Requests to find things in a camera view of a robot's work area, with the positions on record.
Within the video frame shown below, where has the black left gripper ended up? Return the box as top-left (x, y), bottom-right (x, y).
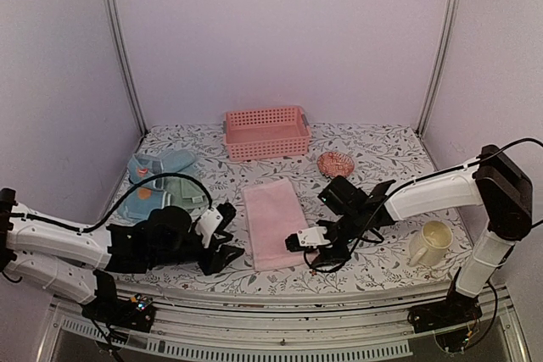
top-left (149, 230), bottom-right (245, 277)

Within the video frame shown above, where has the pink towel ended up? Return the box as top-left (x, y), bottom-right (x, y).
top-left (243, 179), bottom-right (308, 272)

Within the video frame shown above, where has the pink perforated plastic basket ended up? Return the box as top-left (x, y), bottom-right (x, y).
top-left (223, 106), bottom-right (311, 162)

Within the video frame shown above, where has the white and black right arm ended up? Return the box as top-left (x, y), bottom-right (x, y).
top-left (292, 145), bottom-right (534, 325)

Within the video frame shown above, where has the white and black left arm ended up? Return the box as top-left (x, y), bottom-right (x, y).
top-left (1, 188), bottom-right (244, 323)

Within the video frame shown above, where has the green folded towel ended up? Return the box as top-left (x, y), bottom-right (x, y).
top-left (165, 177), bottom-right (208, 211)

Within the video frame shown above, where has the blue patterned towel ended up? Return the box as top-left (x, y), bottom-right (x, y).
top-left (116, 149), bottom-right (197, 227)

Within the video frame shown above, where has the red patterned bowl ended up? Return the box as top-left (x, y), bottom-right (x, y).
top-left (316, 151), bottom-right (355, 179)

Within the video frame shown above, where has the cream ceramic mug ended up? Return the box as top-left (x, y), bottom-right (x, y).
top-left (408, 220), bottom-right (453, 267)

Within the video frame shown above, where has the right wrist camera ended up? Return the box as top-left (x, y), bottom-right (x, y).
top-left (285, 226), bottom-right (331, 253)

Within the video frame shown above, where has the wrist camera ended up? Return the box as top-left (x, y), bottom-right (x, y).
top-left (194, 202), bottom-right (237, 248)
top-left (285, 226), bottom-right (331, 253)

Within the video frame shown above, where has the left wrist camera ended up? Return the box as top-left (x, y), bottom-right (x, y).
top-left (194, 202), bottom-right (237, 248)

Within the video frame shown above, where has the aluminium front rail frame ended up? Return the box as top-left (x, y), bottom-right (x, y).
top-left (40, 281), bottom-right (531, 362)

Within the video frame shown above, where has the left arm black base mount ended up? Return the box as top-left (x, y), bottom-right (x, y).
top-left (81, 270), bottom-right (156, 333)

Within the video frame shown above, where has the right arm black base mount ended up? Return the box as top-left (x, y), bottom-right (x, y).
top-left (407, 285), bottom-right (483, 354)

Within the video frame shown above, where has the black cable at left base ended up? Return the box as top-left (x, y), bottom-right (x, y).
top-left (91, 319), bottom-right (132, 362)

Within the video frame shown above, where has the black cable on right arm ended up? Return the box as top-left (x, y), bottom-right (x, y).
top-left (309, 137), bottom-right (543, 274)

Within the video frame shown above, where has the left aluminium corner post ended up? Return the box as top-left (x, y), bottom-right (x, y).
top-left (104, 0), bottom-right (148, 137)

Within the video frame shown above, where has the aluminium corner post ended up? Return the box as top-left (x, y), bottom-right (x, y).
top-left (104, 0), bottom-right (148, 137)
top-left (416, 0), bottom-right (460, 138)

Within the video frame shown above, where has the right aluminium corner post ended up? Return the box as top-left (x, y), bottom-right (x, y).
top-left (416, 0), bottom-right (460, 138)

